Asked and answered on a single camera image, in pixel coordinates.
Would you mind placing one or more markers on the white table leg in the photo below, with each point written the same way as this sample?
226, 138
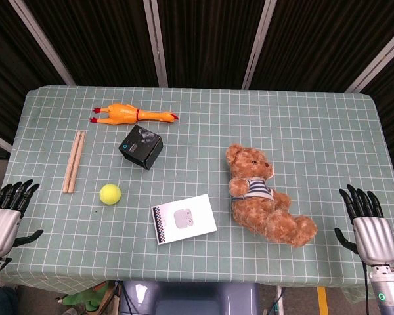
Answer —
280, 300

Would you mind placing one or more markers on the green checkered tablecloth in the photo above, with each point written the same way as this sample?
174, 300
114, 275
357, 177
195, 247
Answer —
197, 256

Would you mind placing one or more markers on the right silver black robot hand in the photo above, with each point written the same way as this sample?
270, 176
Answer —
374, 236

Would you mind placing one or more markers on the white earbuds box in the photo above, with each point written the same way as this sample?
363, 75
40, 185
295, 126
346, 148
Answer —
184, 219

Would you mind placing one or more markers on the brown teddy bear striped shirt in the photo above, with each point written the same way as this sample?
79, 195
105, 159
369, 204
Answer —
266, 200

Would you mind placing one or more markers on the small black cardboard box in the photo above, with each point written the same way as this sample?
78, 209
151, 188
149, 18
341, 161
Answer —
141, 147

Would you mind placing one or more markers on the yellow tennis ball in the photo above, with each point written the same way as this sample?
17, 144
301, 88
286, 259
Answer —
110, 194

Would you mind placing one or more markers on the green plush toy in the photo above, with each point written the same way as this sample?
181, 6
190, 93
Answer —
85, 298

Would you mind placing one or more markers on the orange rubber chicken toy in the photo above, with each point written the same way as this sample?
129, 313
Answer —
128, 114

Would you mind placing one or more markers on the grey-blue robot torso base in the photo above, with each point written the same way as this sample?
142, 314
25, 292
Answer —
187, 298

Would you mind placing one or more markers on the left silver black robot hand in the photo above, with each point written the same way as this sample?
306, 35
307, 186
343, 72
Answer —
0, 226

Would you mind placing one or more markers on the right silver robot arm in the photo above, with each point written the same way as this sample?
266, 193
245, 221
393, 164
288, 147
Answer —
389, 288

